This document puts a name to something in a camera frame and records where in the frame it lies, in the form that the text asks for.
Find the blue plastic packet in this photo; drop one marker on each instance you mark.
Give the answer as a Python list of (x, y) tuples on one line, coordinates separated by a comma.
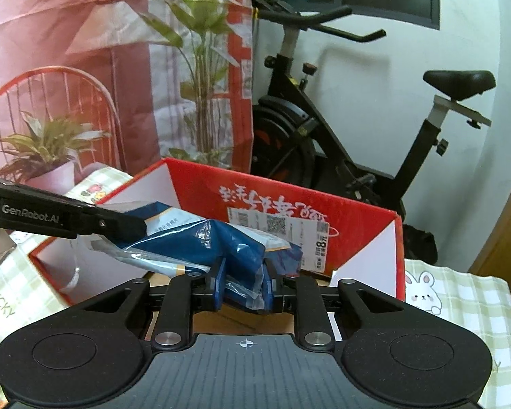
[(238, 243)]

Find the printed plant backdrop cloth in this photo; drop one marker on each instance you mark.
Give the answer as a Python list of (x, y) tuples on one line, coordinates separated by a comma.
[(68, 51)]

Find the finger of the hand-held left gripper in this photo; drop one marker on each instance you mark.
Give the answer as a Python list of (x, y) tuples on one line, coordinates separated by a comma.
[(119, 223)]

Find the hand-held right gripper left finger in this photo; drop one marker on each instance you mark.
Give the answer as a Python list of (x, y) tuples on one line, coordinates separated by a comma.
[(218, 285)]

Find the red cardboard box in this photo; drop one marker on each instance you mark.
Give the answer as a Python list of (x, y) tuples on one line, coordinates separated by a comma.
[(204, 183)]

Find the black exercise bike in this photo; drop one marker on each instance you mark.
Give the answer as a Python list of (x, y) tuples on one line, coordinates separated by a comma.
[(319, 136)]

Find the checked bunny tablecloth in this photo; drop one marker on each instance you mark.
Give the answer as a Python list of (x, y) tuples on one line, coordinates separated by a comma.
[(451, 298)]

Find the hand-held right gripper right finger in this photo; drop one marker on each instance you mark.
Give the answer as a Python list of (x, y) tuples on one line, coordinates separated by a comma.
[(267, 294)]

